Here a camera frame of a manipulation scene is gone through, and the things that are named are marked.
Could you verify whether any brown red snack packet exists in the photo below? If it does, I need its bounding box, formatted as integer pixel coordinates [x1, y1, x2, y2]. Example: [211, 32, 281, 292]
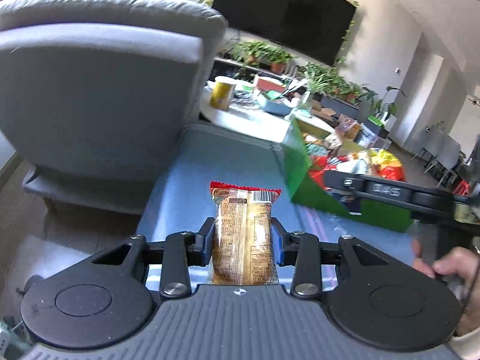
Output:
[210, 181, 281, 286]

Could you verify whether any person right hand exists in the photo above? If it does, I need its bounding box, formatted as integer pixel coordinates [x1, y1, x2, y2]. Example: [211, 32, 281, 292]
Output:
[411, 239, 479, 336]

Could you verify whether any yellow snack bag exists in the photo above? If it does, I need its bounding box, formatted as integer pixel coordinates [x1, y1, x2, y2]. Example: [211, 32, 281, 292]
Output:
[369, 148, 406, 181]

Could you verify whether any green cardboard box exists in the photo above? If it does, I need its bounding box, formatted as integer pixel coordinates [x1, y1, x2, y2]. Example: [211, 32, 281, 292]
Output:
[281, 119, 413, 233]

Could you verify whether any tall leafy floor plant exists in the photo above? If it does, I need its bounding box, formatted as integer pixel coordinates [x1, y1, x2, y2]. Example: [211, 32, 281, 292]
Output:
[371, 85, 406, 119]

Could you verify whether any white round coffee table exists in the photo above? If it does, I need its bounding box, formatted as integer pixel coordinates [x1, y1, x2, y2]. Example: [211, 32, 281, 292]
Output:
[200, 82, 335, 146]

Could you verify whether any blue snack basket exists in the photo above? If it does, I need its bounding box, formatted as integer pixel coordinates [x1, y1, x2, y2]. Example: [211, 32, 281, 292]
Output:
[254, 90, 295, 117]

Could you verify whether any yellow tin can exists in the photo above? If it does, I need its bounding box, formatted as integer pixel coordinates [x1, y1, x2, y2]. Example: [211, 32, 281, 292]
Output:
[210, 76, 236, 111]

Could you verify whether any grey sofa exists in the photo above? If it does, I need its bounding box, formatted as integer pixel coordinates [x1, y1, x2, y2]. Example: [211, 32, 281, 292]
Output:
[1, 0, 228, 215]

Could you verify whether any black wall television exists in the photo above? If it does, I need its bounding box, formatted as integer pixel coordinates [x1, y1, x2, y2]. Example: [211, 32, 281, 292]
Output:
[212, 0, 356, 65]

